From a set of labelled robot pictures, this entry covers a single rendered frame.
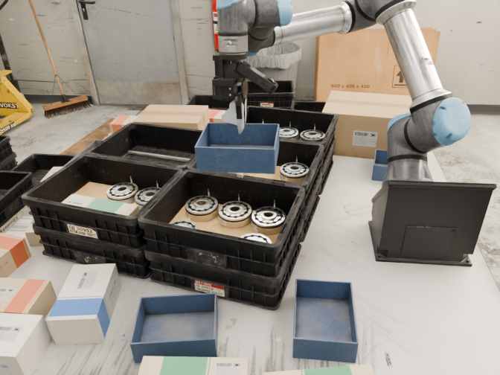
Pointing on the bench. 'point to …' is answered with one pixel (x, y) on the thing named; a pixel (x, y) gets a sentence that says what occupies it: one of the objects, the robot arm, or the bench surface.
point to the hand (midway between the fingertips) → (242, 129)
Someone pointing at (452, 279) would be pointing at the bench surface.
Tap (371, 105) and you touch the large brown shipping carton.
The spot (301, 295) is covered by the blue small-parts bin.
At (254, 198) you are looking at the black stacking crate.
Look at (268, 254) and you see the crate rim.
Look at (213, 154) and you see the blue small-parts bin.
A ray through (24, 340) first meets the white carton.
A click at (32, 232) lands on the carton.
